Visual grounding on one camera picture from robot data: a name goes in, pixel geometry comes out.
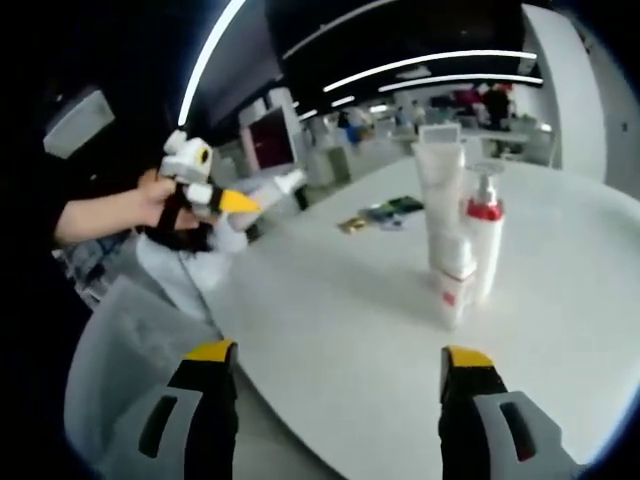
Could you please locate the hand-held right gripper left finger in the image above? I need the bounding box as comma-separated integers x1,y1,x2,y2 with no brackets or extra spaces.
133,338,241,480

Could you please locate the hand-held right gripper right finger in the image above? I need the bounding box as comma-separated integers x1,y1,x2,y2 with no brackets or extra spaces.
438,344,579,480

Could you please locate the gold foil skincare sachet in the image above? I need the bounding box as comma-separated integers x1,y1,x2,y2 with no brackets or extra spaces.
337,216,370,235

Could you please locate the green and dark skincare sachet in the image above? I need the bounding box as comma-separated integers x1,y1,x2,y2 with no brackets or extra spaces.
356,194,425,222

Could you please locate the red-collared white pump skincare bottle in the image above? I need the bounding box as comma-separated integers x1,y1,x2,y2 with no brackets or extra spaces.
465,161,508,305

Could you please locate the large white skincare tube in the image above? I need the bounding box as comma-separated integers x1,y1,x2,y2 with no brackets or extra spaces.
409,123,477,284

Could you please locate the person's left hand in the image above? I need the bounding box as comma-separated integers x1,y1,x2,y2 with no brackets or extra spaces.
133,173,177,230

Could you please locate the open laptop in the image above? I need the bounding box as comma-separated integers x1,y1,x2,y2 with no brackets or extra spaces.
238,106,297,177

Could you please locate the long ceiling light strip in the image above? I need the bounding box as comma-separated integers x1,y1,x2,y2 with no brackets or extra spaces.
176,0,247,127

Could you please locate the grey mesh office chair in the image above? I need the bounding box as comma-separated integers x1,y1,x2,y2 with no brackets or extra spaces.
63,276,224,474

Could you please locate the ceiling air conditioner unit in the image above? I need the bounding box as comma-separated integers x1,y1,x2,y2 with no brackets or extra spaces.
41,88,117,160

